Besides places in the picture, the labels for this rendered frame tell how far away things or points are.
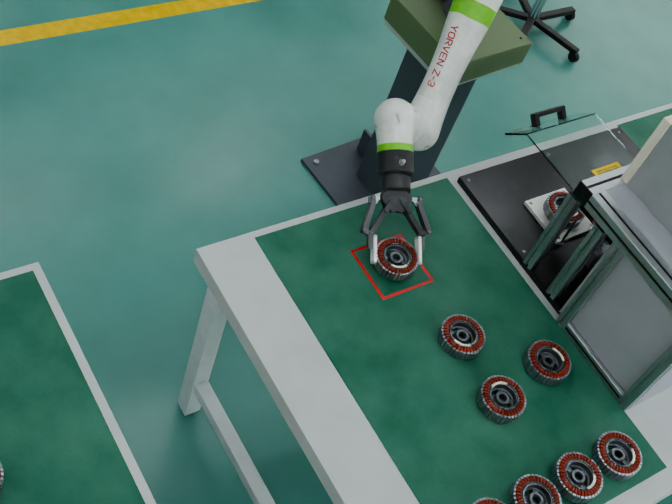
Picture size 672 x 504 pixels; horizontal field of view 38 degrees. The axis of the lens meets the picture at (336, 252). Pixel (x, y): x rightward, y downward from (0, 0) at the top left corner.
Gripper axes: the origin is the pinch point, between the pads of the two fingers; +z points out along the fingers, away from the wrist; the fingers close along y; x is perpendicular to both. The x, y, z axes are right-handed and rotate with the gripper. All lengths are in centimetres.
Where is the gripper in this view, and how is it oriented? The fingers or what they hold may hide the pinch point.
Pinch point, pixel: (396, 256)
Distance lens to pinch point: 241.7
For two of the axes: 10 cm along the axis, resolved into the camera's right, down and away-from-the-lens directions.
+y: 9.6, 0.3, 2.8
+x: -2.8, 1.1, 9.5
